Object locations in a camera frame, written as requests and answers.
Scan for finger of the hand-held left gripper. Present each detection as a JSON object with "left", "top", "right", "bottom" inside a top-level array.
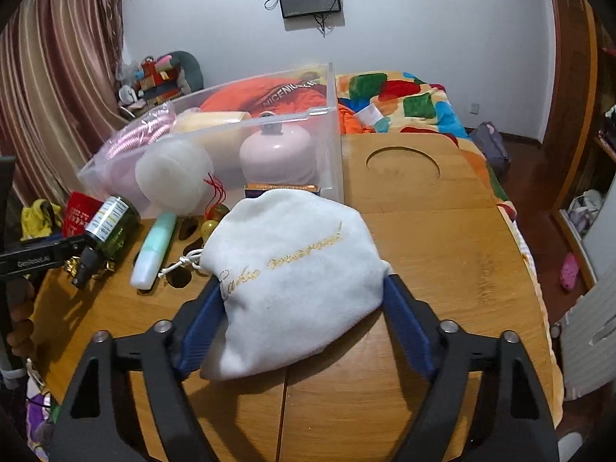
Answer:
[{"left": 52, "top": 237, "right": 87, "bottom": 266}]

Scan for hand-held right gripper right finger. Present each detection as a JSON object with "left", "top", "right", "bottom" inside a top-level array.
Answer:
[{"left": 382, "top": 273, "right": 562, "bottom": 462}]

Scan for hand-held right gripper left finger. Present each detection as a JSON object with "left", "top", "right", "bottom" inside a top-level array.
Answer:
[{"left": 48, "top": 275, "right": 229, "bottom": 462}]

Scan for green glass bottle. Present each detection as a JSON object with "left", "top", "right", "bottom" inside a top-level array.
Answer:
[{"left": 71, "top": 195, "right": 141, "bottom": 290}]

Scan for white drawstring pouch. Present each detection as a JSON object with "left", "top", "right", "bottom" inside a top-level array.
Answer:
[{"left": 158, "top": 187, "right": 393, "bottom": 382}]

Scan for clear plastic storage bin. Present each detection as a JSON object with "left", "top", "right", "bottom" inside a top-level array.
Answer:
[{"left": 77, "top": 62, "right": 345, "bottom": 218}]

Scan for wooden desktop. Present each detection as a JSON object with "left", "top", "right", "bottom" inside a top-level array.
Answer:
[{"left": 29, "top": 132, "right": 567, "bottom": 462}]

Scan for red box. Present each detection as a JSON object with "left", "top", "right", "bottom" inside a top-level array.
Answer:
[{"left": 64, "top": 191, "right": 105, "bottom": 238}]

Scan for yellow cloth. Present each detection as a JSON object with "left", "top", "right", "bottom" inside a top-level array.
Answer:
[{"left": 20, "top": 201, "right": 64, "bottom": 242}]

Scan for mint green tube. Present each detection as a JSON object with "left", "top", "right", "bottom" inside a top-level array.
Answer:
[{"left": 131, "top": 212, "right": 178, "bottom": 291}]

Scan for green yellow beads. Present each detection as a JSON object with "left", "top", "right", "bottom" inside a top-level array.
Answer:
[{"left": 201, "top": 204, "right": 231, "bottom": 242}]

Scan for white fluffy ball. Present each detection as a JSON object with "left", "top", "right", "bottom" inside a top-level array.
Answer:
[{"left": 135, "top": 142, "right": 215, "bottom": 217}]

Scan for pink coil in bag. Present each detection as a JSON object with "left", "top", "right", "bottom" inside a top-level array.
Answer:
[{"left": 94, "top": 105, "right": 180, "bottom": 176}]

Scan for purple cloth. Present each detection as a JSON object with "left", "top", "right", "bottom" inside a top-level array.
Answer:
[{"left": 25, "top": 392, "right": 56, "bottom": 450}]

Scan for purple and gold box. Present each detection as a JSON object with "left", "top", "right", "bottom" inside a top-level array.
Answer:
[{"left": 244, "top": 182, "right": 323, "bottom": 199}]

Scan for pink slipper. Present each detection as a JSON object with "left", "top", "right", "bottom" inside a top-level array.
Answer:
[{"left": 557, "top": 251, "right": 581, "bottom": 292}]

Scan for striped brown curtain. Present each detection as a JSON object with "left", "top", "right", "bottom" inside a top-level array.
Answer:
[{"left": 0, "top": 0, "right": 127, "bottom": 203}]

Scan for cream yellow roll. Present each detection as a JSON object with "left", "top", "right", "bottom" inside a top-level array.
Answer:
[{"left": 172, "top": 110, "right": 252, "bottom": 134}]

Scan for pink round jar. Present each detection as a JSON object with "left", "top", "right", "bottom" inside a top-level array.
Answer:
[{"left": 239, "top": 112, "right": 319, "bottom": 187}]

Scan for pile of plush toys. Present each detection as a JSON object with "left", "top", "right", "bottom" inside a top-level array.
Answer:
[{"left": 130, "top": 50, "right": 204, "bottom": 103}]

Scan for grey bag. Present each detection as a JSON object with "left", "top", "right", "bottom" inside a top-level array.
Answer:
[{"left": 468, "top": 121, "right": 512, "bottom": 180}]

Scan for white shoes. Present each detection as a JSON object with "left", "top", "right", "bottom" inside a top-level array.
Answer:
[{"left": 567, "top": 189, "right": 606, "bottom": 238}]

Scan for colourful patchwork blanket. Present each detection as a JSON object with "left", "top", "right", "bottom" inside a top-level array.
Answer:
[{"left": 335, "top": 72, "right": 518, "bottom": 222}]

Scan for orange printed cloth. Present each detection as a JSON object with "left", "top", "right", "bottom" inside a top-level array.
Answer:
[{"left": 199, "top": 70, "right": 334, "bottom": 117}]

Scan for brown wooden wardrobe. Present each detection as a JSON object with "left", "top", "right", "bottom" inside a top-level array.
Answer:
[{"left": 541, "top": 0, "right": 616, "bottom": 213}]

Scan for red tassel cord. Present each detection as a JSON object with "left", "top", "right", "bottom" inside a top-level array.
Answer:
[{"left": 203, "top": 174, "right": 228, "bottom": 224}]

